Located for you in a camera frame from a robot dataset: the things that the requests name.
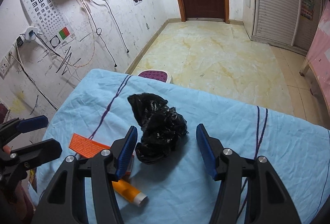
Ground white louvered wardrobe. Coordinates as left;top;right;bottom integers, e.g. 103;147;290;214
243;0;325;55

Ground wall cables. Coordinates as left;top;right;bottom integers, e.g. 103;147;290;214
10;0;130;111

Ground orange rectangular box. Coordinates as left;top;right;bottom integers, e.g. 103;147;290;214
68;132;136;176

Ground black plastic bag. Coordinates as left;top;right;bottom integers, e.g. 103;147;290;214
127;93;189;165

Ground eye chart poster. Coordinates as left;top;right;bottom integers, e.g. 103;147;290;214
21;0;74;48

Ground white power adapter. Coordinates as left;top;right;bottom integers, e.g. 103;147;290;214
24;26;38;41

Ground light blue bed sheet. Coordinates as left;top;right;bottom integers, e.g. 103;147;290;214
32;69;329;223

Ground orange thread spool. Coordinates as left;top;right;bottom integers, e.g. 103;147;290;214
112;179;148;207

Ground pink tree pattern curtain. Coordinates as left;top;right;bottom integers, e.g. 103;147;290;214
306;0;330;111

